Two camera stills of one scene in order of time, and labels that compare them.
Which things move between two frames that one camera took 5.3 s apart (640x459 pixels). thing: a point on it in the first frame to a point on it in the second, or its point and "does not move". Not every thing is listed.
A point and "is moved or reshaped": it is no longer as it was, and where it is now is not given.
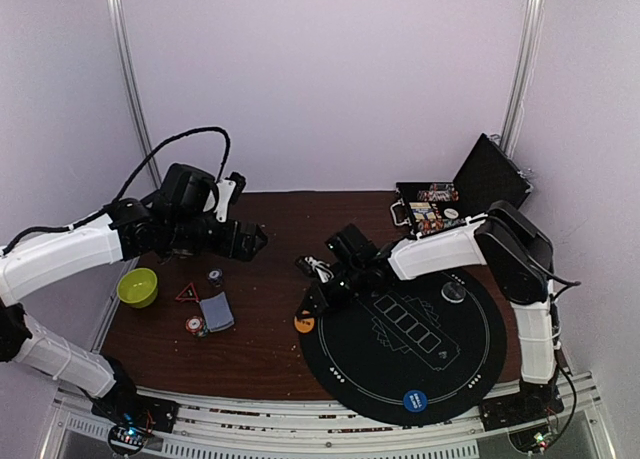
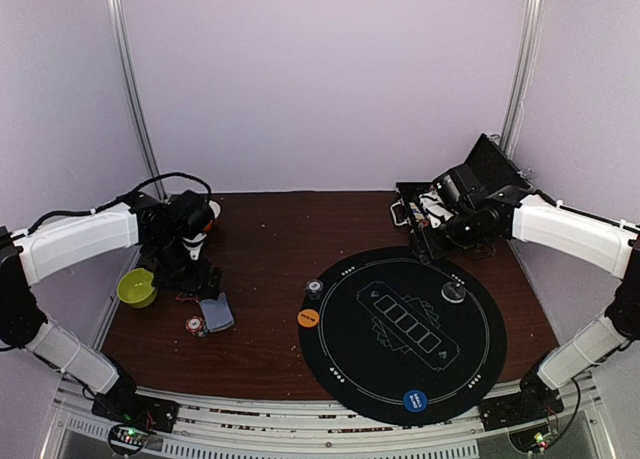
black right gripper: x=329 y=289 to x=435 y=236
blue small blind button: x=415 y=400 does not move
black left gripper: x=245 y=251 to x=194 y=284
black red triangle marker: x=188 y=294 does not move
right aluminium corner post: x=525 y=63 does not move
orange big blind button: x=304 y=325 is moved or reshaped
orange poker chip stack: x=197 y=326 does not move
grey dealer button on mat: x=453 y=292 does not move
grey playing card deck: x=217 y=312 does not move
